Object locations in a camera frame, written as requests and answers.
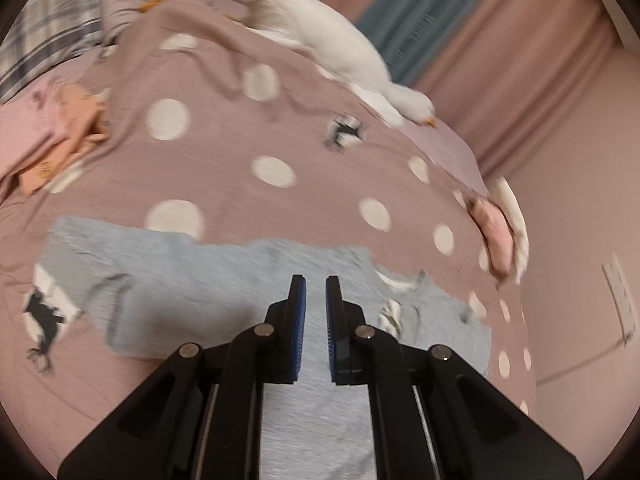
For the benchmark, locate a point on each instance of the pink curtain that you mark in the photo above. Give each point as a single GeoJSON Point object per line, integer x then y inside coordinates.
{"type": "Point", "coordinates": [500, 85]}

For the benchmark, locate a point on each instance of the teal curtain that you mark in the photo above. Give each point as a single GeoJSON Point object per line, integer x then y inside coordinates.
{"type": "Point", "coordinates": [425, 5]}

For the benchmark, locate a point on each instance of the plaid bedding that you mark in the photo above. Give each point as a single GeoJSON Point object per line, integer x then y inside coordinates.
{"type": "Point", "coordinates": [45, 20]}

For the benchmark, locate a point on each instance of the folded pink garment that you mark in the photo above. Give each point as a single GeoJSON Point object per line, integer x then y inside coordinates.
{"type": "Point", "coordinates": [495, 235]}

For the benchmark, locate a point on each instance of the pink polka dot bedsheet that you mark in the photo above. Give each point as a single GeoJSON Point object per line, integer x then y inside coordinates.
{"type": "Point", "coordinates": [300, 160]}

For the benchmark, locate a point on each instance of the orange garment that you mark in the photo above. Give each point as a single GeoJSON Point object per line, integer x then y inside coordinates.
{"type": "Point", "coordinates": [75, 105]}

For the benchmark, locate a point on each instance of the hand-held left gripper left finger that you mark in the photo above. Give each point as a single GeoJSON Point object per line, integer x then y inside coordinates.
{"type": "Point", "coordinates": [299, 320]}

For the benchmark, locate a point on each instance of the folded cream garment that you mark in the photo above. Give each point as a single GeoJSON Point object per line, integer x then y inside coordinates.
{"type": "Point", "coordinates": [515, 215]}

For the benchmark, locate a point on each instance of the grey small shirt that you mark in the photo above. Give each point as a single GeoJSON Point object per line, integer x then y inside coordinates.
{"type": "Point", "coordinates": [200, 290]}

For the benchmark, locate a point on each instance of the light pink printed garment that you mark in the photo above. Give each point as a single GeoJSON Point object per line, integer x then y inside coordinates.
{"type": "Point", "coordinates": [20, 130]}

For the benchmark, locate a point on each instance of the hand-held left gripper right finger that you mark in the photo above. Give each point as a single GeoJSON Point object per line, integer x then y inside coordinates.
{"type": "Point", "coordinates": [332, 320]}

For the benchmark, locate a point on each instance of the white power strip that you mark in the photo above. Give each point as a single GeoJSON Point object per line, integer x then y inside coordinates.
{"type": "Point", "coordinates": [620, 295]}

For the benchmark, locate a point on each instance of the white goose plush toy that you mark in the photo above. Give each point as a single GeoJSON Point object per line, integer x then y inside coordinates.
{"type": "Point", "coordinates": [320, 25]}

